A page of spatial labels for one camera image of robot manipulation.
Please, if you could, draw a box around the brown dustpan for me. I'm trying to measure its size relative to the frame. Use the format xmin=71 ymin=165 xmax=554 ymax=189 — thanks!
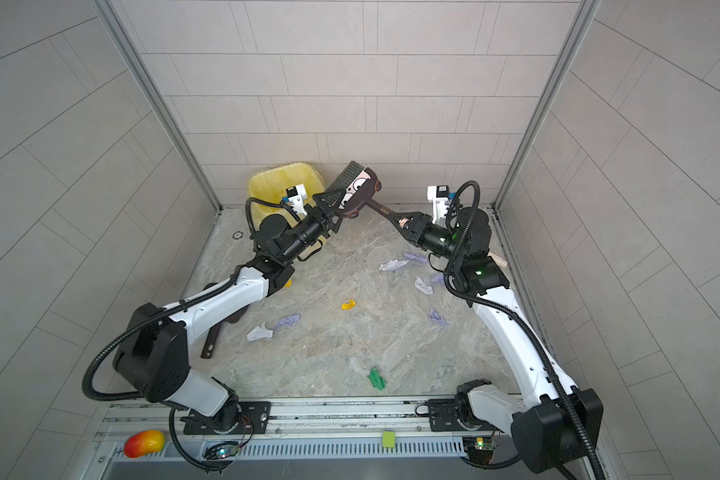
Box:
xmin=200 ymin=306 xmax=248 ymax=359

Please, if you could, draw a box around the red yellow mango toy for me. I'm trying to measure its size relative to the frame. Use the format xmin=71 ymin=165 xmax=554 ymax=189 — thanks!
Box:
xmin=123 ymin=430 xmax=166 ymax=459

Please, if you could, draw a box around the brown hand brush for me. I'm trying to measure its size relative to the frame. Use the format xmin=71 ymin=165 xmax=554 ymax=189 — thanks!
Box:
xmin=315 ymin=161 xmax=412 ymax=232

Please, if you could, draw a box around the green paper scrap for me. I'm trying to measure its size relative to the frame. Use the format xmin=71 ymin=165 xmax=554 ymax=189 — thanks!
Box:
xmin=368 ymin=367 xmax=387 ymax=391

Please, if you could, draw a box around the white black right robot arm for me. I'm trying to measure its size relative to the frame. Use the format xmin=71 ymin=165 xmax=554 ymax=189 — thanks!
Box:
xmin=390 ymin=181 xmax=606 ymax=479

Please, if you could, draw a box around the aluminium front rail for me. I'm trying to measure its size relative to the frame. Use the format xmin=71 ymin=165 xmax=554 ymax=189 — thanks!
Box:
xmin=87 ymin=396 xmax=516 ymax=469

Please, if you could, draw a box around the circuit board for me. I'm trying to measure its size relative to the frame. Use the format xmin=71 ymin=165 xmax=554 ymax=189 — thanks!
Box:
xmin=203 ymin=441 xmax=240 ymax=461
xmin=462 ymin=437 xmax=498 ymax=466

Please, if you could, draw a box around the purple paper scrap right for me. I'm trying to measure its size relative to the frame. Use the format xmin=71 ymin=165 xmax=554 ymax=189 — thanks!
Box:
xmin=428 ymin=309 xmax=449 ymax=327

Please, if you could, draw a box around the white paper scrap far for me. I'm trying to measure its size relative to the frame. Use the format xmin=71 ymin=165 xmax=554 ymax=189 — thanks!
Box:
xmin=379 ymin=259 xmax=409 ymax=272

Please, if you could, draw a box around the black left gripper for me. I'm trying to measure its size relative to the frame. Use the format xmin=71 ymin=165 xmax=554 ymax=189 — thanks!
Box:
xmin=276 ymin=192 xmax=345 ymax=267

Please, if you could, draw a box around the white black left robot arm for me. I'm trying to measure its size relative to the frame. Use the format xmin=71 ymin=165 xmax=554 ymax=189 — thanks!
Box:
xmin=81 ymin=183 xmax=355 ymax=437

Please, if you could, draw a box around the beige wooden rolling pin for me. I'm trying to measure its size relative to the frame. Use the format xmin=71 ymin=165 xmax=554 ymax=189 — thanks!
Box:
xmin=489 ymin=251 xmax=508 ymax=268

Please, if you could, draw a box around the left circuit board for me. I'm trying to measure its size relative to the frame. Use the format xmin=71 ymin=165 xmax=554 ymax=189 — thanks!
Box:
xmin=203 ymin=441 xmax=240 ymax=461

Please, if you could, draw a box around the right circuit board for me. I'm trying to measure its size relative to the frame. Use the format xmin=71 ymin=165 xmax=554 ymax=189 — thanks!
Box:
xmin=462 ymin=437 xmax=498 ymax=466

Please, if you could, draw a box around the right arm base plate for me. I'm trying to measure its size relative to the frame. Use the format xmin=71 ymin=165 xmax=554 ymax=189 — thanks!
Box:
xmin=424 ymin=398 xmax=499 ymax=432

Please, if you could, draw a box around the white paper scrap right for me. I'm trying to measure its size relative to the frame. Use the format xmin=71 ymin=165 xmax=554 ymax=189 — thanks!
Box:
xmin=414 ymin=277 xmax=433 ymax=295

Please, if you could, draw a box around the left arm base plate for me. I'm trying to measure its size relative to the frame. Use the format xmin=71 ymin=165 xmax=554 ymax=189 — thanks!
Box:
xmin=179 ymin=401 xmax=271 ymax=435

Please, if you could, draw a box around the white purple paper scrap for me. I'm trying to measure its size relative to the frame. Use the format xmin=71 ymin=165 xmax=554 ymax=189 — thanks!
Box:
xmin=246 ymin=314 xmax=301 ymax=342

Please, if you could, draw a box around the purple paper scrap far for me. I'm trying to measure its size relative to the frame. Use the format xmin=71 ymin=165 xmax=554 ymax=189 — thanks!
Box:
xmin=403 ymin=252 xmax=429 ymax=265

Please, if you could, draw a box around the yellow-lined trash bin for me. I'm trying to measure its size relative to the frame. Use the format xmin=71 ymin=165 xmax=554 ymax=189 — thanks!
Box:
xmin=248 ymin=163 xmax=325 ymax=229

